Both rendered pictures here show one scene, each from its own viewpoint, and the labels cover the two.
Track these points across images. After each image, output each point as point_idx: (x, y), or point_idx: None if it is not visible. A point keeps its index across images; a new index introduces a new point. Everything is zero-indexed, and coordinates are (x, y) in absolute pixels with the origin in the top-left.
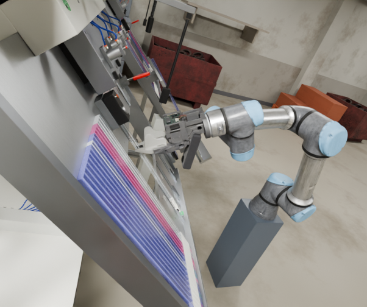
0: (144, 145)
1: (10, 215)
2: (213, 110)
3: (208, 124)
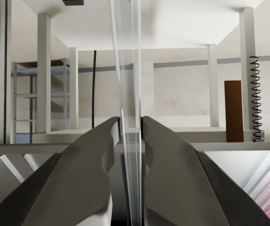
0: (115, 137)
1: (142, 1)
2: None
3: None
